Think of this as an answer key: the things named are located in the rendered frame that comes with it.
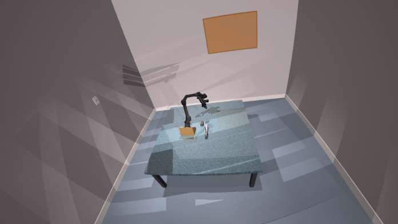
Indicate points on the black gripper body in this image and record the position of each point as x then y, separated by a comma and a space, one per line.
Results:
202, 102

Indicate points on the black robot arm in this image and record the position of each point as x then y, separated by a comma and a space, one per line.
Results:
183, 102

